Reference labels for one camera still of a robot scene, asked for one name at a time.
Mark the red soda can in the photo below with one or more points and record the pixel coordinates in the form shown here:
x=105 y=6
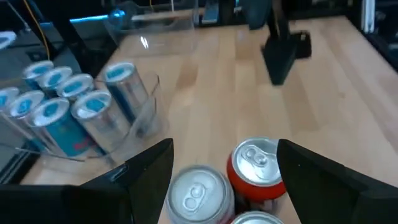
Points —
x=256 y=165
x=256 y=218

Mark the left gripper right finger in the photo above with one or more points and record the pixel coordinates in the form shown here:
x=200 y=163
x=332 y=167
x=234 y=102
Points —
x=335 y=199

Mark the group of blue-top cans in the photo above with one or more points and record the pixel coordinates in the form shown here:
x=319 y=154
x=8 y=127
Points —
x=71 y=46

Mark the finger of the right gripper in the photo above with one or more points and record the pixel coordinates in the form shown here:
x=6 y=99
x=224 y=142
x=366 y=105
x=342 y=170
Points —
x=302 y=45
x=280 y=59

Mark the clear plastic bin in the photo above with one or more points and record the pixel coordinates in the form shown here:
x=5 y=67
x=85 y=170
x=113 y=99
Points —
x=161 y=40
x=146 y=124

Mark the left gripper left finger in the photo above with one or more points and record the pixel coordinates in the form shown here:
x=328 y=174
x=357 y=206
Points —
x=93 y=202

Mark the silver pink raspberry soda can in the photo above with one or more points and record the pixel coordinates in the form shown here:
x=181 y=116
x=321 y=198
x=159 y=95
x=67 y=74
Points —
x=199 y=194

